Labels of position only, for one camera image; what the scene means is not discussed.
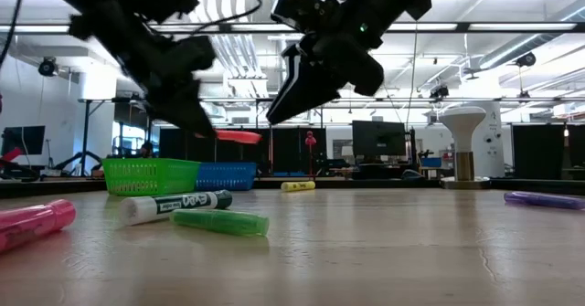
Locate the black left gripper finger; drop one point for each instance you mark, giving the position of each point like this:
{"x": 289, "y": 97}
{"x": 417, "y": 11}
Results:
{"x": 183, "y": 112}

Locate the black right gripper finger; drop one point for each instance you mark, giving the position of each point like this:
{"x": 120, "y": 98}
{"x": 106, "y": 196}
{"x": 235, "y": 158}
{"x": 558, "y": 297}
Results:
{"x": 288, "y": 64}
{"x": 306, "y": 91}

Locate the orange highlighter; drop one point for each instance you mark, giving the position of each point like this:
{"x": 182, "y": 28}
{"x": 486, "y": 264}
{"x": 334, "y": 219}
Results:
{"x": 237, "y": 137}

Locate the green Expo dry-erase marker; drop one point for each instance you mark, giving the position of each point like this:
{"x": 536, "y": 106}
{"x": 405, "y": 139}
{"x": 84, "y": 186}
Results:
{"x": 173, "y": 204}

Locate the green highlighter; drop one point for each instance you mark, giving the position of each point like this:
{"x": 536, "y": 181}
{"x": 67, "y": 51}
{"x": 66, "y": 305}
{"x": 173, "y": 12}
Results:
{"x": 219, "y": 221}

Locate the pink Sharpie highlighter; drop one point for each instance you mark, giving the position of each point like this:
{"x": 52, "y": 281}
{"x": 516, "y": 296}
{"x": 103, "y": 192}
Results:
{"x": 32, "y": 224}

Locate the purple slim highlighter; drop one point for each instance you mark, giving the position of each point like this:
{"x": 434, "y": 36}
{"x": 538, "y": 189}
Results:
{"x": 544, "y": 200}

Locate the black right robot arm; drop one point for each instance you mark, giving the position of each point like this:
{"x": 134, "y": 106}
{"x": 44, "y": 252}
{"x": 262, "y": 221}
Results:
{"x": 388, "y": 0}

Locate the background black robot arm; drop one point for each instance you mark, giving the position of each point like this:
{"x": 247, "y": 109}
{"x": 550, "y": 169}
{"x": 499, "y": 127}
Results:
{"x": 82, "y": 156}

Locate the pink flamingo figure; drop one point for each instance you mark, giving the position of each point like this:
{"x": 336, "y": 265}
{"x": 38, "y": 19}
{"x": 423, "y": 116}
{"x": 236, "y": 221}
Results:
{"x": 311, "y": 139}

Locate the person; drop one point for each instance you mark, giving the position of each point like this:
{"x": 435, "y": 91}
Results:
{"x": 147, "y": 150}

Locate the green plastic basket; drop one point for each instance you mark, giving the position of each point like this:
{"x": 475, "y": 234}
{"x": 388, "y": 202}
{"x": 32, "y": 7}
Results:
{"x": 151, "y": 176}

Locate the black computer monitor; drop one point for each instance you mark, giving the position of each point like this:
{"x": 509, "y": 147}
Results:
{"x": 379, "y": 137}

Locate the black partition screen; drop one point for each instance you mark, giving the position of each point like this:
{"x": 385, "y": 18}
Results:
{"x": 247, "y": 155}
{"x": 539, "y": 150}

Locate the blue plastic basket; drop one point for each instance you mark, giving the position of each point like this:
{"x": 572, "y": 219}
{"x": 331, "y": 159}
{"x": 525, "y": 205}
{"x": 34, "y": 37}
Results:
{"x": 226, "y": 176}

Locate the black ceiling spotlight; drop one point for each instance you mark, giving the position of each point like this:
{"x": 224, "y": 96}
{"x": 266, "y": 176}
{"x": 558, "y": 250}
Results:
{"x": 525, "y": 58}
{"x": 439, "y": 92}
{"x": 47, "y": 66}

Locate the yellow highlighter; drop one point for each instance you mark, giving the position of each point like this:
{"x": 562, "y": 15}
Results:
{"x": 297, "y": 186}

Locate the white mushroom-shaped lamp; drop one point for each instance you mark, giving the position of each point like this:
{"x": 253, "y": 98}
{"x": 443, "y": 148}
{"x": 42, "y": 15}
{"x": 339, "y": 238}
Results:
{"x": 462, "y": 123}

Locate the white round pillar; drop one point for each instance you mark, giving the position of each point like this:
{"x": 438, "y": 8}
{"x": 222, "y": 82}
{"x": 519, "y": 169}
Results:
{"x": 493, "y": 137}

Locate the red background object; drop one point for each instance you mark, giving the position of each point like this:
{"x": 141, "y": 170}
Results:
{"x": 10, "y": 155}

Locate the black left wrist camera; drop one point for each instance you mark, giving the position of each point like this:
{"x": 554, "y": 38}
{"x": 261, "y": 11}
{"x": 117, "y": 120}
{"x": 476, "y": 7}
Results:
{"x": 196, "y": 52}

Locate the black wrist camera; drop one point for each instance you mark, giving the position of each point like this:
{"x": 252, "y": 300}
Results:
{"x": 196, "y": 52}
{"x": 301, "y": 7}

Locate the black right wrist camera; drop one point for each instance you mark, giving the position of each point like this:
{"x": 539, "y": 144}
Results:
{"x": 301, "y": 7}

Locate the black metal frame stand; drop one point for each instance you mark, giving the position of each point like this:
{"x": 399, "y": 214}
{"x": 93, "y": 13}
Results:
{"x": 86, "y": 137}

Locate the black overhead frame bar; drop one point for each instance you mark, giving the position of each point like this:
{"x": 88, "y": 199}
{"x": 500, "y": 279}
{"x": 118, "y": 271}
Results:
{"x": 461, "y": 26}

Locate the black wall screen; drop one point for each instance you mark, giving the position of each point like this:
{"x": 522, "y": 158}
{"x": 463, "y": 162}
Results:
{"x": 23, "y": 140}

